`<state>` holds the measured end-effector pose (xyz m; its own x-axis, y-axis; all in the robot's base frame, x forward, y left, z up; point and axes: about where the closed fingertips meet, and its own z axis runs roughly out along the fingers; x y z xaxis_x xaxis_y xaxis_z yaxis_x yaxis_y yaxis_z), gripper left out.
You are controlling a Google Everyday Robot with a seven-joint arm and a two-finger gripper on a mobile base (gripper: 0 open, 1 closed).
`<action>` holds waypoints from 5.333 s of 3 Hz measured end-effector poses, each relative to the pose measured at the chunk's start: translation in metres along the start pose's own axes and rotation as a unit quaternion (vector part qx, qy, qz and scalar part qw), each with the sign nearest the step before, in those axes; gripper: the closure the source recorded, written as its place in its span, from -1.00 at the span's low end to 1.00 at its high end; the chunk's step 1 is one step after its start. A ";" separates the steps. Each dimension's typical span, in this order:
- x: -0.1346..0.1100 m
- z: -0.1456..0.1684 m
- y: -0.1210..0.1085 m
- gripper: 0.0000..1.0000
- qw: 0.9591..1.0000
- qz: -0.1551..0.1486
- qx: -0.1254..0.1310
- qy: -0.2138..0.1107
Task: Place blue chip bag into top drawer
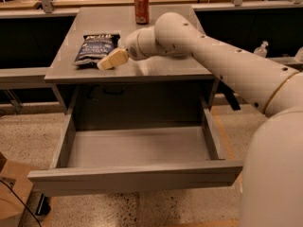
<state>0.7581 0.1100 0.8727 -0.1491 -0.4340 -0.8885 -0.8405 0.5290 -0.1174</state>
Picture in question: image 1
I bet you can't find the black cable at box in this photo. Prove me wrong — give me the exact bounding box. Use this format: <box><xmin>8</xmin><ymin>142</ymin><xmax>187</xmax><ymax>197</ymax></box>
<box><xmin>0</xmin><ymin>179</ymin><xmax>42</xmax><ymax>227</ymax></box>

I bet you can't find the cardboard box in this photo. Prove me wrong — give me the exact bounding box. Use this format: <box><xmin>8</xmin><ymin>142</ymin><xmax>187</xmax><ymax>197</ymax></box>
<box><xmin>0</xmin><ymin>153</ymin><xmax>33</xmax><ymax>227</ymax></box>

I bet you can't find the blue chip bag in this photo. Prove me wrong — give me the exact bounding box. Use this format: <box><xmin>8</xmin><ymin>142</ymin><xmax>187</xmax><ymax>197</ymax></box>
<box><xmin>74</xmin><ymin>33</ymin><xmax>120</xmax><ymax>66</ymax></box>

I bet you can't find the clear plastic bottle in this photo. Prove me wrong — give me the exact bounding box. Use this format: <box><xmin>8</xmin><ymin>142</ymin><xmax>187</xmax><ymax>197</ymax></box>
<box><xmin>254</xmin><ymin>41</ymin><xmax>269</xmax><ymax>58</ymax></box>

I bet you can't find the open grey top drawer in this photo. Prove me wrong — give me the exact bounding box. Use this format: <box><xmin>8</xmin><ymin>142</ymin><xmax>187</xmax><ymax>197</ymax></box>
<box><xmin>28</xmin><ymin>99</ymin><xmax>242</xmax><ymax>196</ymax></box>

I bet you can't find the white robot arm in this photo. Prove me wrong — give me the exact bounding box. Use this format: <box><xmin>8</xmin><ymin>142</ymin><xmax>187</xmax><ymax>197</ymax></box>
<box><xmin>98</xmin><ymin>12</ymin><xmax>303</xmax><ymax>227</ymax></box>

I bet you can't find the black cabinet foot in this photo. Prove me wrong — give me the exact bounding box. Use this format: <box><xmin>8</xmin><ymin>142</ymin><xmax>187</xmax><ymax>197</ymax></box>
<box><xmin>35</xmin><ymin>194</ymin><xmax>51</xmax><ymax>216</ymax></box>

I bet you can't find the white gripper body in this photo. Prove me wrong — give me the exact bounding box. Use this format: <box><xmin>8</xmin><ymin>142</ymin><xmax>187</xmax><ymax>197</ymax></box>
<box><xmin>125</xmin><ymin>26</ymin><xmax>167</xmax><ymax>61</ymax></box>

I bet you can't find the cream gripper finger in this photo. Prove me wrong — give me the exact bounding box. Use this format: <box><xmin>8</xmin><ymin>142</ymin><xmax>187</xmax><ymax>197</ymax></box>
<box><xmin>97</xmin><ymin>48</ymin><xmax>129</xmax><ymax>70</ymax></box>

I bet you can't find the grey cabinet with top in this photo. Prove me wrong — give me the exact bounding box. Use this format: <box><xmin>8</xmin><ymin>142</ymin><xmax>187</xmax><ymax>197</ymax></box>
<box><xmin>45</xmin><ymin>7</ymin><xmax>213</xmax><ymax>131</ymax></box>

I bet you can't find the grey metal rail bench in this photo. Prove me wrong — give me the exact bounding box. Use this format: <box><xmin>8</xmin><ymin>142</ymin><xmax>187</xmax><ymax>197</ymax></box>
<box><xmin>0</xmin><ymin>3</ymin><xmax>303</xmax><ymax>89</ymax></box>

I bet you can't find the red soda can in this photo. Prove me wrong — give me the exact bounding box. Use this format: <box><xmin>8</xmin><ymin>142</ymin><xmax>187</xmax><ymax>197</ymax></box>
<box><xmin>134</xmin><ymin>0</ymin><xmax>150</xmax><ymax>25</ymax></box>

